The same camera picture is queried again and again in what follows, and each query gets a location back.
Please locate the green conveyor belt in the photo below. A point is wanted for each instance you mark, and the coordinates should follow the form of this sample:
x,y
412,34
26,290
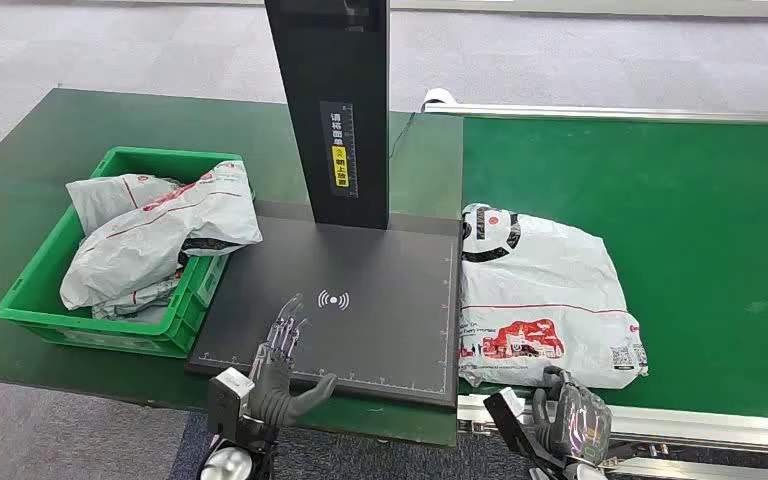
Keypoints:
x,y
689,218

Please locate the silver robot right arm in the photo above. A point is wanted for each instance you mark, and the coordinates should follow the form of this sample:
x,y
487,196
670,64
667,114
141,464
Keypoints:
x,y
583,472

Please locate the black label with yellow sticker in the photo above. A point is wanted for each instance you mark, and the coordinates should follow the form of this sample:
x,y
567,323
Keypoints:
x,y
339,152

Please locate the crumpled white printed package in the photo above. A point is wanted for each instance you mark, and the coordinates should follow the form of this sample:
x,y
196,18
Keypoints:
x,y
135,301

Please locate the green plastic crate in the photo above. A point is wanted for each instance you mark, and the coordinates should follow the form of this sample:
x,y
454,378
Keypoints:
x,y
33,298

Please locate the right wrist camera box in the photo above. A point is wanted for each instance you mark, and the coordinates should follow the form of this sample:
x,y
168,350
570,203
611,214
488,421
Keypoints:
x,y
510,417

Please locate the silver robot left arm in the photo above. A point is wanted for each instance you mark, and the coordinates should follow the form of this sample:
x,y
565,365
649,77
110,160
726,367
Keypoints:
x,y
228,464

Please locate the silver conveyor side rail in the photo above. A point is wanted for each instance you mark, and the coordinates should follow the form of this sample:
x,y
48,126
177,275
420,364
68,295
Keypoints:
x,y
689,430
622,112

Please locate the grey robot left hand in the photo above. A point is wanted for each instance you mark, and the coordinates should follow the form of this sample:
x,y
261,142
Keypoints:
x,y
271,391

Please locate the black inbound scanner machine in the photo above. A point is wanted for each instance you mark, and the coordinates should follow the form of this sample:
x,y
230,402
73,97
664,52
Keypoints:
x,y
371,318

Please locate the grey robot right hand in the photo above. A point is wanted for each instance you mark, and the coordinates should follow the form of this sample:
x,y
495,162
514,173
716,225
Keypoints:
x,y
579,424

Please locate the large white courier package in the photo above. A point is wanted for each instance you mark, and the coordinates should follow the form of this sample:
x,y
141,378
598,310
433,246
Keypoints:
x,y
543,285

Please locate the white package with red stripe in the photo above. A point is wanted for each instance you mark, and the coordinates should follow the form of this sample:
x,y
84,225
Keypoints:
x,y
159,232

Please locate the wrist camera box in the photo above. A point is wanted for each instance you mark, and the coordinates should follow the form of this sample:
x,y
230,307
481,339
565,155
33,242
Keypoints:
x,y
510,417
228,397

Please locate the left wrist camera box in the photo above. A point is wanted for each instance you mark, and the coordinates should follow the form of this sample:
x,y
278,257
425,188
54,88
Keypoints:
x,y
228,397

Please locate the small white courier package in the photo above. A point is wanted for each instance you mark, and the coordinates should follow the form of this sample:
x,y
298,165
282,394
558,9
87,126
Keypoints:
x,y
102,199

